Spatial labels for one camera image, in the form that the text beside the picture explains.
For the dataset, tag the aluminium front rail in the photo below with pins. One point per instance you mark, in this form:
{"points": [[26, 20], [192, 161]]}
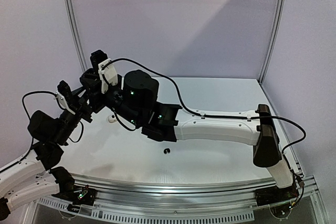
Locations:
{"points": [[184, 195]]}

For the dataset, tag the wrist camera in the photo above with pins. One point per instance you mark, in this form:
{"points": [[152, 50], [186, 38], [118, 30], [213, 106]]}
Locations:
{"points": [[105, 70], [64, 96]]}

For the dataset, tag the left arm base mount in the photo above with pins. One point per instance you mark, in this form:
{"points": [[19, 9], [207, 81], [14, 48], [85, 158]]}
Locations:
{"points": [[79, 195]]}

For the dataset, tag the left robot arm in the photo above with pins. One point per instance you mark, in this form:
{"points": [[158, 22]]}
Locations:
{"points": [[37, 174]]}

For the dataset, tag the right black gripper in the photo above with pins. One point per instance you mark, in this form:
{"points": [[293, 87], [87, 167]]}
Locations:
{"points": [[95, 87]]}

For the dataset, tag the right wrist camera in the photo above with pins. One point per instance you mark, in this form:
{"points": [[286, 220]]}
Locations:
{"points": [[105, 70]]}

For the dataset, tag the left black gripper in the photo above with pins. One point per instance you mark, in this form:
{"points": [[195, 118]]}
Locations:
{"points": [[83, 107]]}

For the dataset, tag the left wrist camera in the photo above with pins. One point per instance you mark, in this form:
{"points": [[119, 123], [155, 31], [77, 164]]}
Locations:
{"points": [[64, 96]]}

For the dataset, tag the white earbud charging case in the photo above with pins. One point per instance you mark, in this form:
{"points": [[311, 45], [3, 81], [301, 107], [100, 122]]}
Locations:
{"points": [[111, 119]]}

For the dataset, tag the left aluminium frame post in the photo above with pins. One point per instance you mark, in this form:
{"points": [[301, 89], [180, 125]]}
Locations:
{"points": [[70, 10]]}

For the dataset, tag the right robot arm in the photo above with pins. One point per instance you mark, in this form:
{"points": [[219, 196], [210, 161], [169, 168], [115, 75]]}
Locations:
{"points": [[134, 98]]}

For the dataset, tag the aluminium frame post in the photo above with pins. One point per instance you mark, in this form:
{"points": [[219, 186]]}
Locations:
{"points": [[272, 40], [70, 10]]}

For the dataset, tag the right aluminium frame post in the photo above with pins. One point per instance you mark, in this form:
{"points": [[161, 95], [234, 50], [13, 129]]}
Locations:
{"points": [[272, 40]]}

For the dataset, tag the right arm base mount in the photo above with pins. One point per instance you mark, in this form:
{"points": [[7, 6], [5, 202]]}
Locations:
{"points": [[273, 194]]}

